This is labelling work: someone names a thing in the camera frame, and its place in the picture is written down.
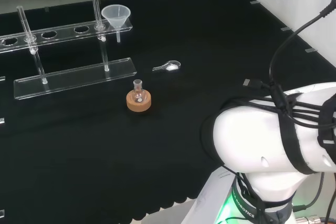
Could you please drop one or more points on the translucent plastic funnel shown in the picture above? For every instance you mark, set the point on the translucent plastic funnel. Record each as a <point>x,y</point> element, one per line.
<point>116,15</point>

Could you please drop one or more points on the glass weighing funnel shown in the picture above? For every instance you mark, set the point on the glass weighing funnel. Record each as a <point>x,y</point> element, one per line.
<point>169,65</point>

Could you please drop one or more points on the clear acrylic funnel stand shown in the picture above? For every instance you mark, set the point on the clear acrylic funnel stand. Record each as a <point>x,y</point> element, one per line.
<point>76,77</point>

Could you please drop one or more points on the black table cloth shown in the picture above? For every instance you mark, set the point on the black table cloth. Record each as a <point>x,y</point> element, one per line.
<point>157,98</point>

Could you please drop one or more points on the small round-bottom glass flask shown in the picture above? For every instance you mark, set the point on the small round-bottom glass flask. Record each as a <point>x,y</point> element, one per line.
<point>138,93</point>

